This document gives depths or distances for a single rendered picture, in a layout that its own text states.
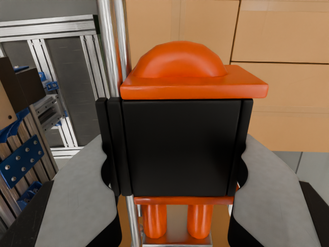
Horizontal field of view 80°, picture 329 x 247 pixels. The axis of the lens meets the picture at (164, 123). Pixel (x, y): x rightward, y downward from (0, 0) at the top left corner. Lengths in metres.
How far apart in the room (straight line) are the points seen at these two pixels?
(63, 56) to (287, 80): 1.09
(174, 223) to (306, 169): 1.89
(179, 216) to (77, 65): 1.11
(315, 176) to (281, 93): 1.32
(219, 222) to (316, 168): 1.45
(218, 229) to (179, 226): 0.54
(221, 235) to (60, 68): 1.12
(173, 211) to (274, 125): 0.82
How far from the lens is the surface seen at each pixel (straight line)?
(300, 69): 0.94
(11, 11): 1.62
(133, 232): 0.18
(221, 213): 0.78
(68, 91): 1.31
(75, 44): 1.22
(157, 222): 0.18
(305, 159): 1.98
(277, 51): 0.88
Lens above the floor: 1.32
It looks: 63 degrees down
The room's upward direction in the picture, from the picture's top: 177 degrees counter-clockwise
